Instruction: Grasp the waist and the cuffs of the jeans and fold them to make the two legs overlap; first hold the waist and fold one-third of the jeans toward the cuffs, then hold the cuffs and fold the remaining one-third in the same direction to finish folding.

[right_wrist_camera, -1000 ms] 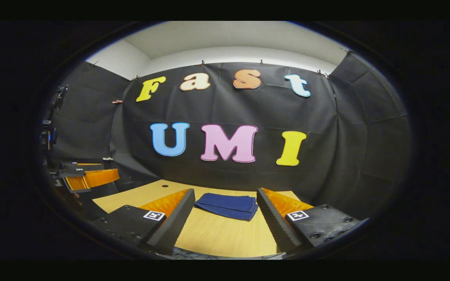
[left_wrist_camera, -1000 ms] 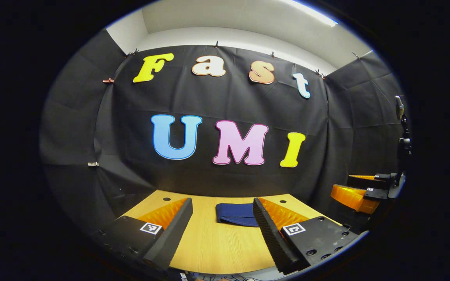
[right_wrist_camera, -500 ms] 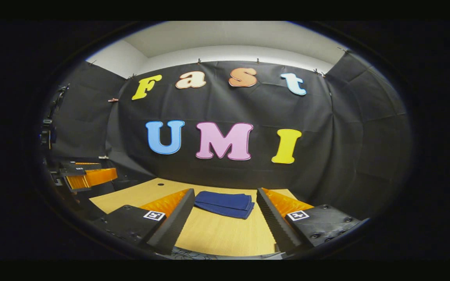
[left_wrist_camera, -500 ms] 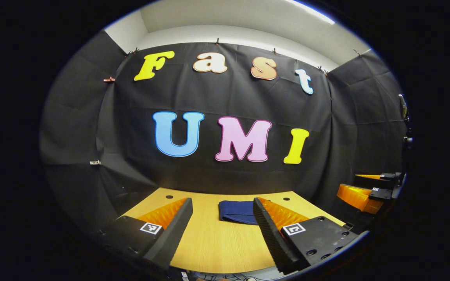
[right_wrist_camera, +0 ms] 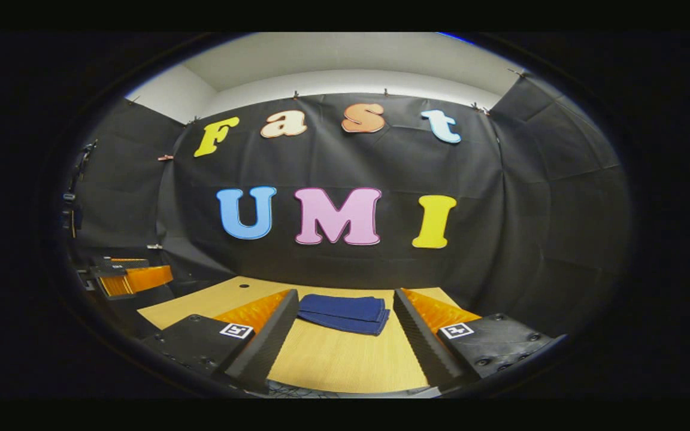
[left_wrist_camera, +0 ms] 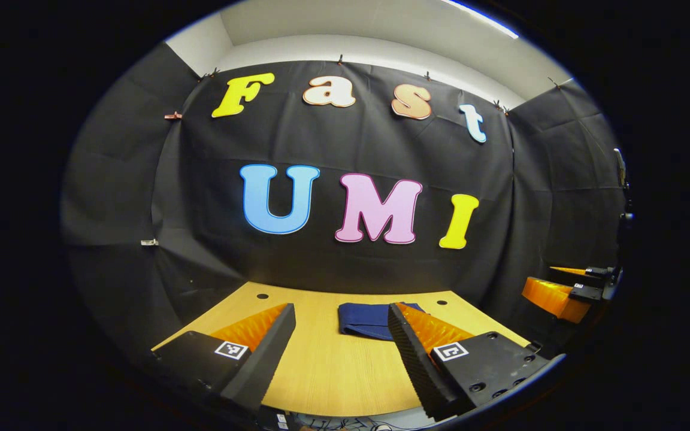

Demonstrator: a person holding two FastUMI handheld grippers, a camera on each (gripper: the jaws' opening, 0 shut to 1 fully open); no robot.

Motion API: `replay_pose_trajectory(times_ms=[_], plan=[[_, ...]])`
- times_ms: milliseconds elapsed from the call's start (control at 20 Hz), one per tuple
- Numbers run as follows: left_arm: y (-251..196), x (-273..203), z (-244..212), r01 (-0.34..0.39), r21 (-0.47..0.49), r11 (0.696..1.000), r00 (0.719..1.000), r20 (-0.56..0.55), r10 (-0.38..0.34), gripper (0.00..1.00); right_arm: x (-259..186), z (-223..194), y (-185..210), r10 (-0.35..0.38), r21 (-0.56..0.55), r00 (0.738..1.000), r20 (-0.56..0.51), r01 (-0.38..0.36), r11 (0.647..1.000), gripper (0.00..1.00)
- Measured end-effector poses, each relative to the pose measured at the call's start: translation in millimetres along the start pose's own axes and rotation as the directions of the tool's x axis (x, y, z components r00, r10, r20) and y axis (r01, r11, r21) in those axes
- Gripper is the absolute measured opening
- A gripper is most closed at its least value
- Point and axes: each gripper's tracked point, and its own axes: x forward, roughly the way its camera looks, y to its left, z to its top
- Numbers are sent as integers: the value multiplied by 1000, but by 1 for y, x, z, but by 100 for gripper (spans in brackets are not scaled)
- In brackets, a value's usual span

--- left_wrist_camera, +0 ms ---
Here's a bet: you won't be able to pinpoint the tangled dark cables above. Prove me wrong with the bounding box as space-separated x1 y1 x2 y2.
297 417 405 431

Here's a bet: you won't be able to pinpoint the black backdrop cloth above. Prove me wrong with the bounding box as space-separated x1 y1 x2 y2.
60 42 630 360

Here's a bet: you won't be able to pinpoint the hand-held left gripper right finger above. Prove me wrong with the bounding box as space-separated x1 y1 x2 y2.
388 302 564 421

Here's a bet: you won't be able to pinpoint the blue denim jeans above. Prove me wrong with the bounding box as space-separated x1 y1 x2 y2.
338 302 426 341

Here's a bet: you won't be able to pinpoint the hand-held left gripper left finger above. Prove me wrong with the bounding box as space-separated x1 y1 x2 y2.
152 303 296 414

